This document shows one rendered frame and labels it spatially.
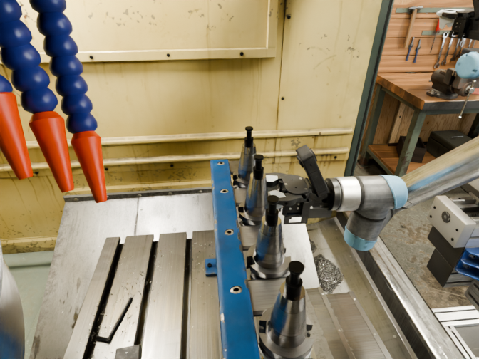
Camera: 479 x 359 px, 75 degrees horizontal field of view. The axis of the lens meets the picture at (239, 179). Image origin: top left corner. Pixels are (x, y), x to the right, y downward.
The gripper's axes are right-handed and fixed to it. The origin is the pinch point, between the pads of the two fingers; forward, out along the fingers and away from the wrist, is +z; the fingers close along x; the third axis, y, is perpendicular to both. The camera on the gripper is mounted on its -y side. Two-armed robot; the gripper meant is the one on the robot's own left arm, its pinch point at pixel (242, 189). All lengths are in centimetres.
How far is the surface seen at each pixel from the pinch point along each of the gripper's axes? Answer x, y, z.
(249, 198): -12.1, -6.4, 0.5
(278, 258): -23.9, -4.9, -1.8
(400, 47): 202, 5, -153
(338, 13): 48, -29, -33
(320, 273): 20, 52, -33
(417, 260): 77, 115, -129
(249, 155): -1.5, -8.6, -0.7
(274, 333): -34.2, -4.5, 0.8
